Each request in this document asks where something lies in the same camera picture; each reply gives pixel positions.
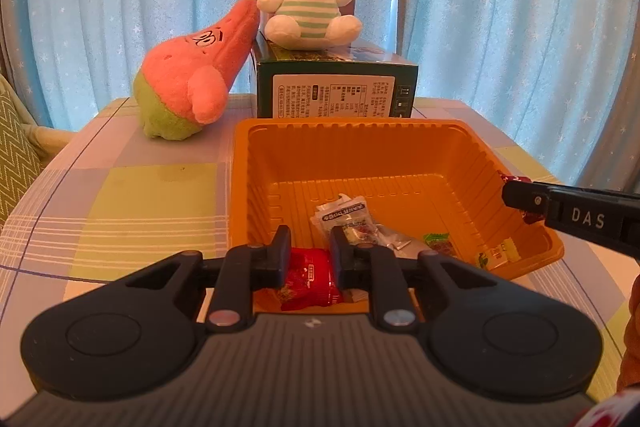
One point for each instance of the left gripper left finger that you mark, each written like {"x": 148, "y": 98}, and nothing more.
{"x": 246, "y": 269}

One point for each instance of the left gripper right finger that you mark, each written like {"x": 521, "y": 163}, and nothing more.
{"x": 375, "y": 269}

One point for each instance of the white snack wrapper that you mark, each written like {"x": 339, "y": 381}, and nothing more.
{"x": 403, "y": 245}

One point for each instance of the red candy packet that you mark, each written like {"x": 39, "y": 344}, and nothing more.
{"x": 309, "y": 281}

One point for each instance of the grey nut snack packet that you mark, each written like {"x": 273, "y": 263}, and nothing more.
{"x": 351, "y": 215}

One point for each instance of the green hawthorn candy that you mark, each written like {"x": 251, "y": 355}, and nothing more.
{"x": 441, "y": 243}

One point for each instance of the yellow green candy packet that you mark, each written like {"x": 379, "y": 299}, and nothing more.
{"x": 495, "y": 257}

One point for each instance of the small red candy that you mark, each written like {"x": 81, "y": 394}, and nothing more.
{"x": 520, "y": 193}

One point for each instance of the person's right hand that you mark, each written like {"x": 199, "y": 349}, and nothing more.
{"x": 630, "y": 366}

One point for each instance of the orange plastic tray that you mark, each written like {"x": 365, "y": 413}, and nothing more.
{"x": 418, "y": 176}

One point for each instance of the plaid tablecloth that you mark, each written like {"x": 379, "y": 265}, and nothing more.
{"x": 113, "y": 201}

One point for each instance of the dark green tea box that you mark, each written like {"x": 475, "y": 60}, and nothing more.
{"x": 360, "y": 80}

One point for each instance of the pink starfish plush toy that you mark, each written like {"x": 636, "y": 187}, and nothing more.
{"x": 183, "y": 83}

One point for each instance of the blue star curtain right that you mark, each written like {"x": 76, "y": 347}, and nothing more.
{"x": 545, "y": 72}

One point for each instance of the cream sofa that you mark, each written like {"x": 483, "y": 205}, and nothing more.
{"x": 45, "y": 141}

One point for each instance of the green chevron cushion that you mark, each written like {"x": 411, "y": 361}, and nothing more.
{"x": 19, "y": 162}

